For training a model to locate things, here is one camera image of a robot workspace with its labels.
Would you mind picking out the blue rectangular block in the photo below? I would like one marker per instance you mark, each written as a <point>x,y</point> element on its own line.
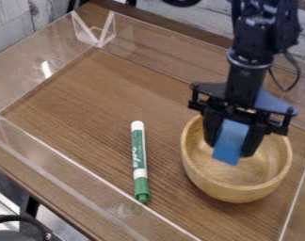
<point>228,148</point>

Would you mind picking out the green white marker pen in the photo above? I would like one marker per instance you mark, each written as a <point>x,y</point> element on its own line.
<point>139,166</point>

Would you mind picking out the brown wooden bowl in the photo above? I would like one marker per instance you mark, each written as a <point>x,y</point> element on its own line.
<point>242,183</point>

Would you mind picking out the clear acrylic tray wall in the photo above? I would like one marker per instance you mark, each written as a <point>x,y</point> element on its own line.
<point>77,82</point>

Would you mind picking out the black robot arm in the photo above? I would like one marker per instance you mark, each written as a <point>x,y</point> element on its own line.
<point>266,29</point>

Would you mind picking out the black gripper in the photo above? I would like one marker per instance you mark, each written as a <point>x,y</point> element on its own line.
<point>241,100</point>

